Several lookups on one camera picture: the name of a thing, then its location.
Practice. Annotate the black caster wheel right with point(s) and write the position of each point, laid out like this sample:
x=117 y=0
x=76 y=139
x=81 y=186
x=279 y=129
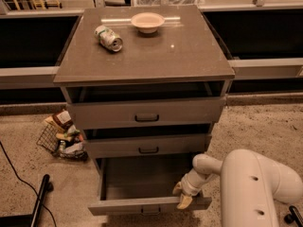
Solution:
x=294 y=216

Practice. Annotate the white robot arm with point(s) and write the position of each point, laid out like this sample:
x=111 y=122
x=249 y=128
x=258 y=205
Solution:
x=250 y=184

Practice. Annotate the grey drawer cabinet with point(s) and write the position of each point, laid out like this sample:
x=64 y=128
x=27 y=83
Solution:
x=180 y=60

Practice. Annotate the silver green soda can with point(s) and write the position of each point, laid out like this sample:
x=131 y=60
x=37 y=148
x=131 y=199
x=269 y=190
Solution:
x=108 y=38

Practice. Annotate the wire basket with snack bags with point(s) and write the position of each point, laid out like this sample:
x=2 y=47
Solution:
x=61 y=138

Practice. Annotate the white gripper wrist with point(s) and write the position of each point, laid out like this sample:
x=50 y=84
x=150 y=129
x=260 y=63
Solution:
x=189 y=188

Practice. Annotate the white shallow bowl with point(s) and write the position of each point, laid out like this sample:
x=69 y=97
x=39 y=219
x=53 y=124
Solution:
x=147 y=22

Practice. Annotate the grey drawer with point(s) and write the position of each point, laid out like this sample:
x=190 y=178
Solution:
x=129 y=114
x=139 y=184
x=143 y=146

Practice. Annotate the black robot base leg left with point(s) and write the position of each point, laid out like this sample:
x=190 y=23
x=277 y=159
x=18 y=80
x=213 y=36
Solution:
x=30 y=220

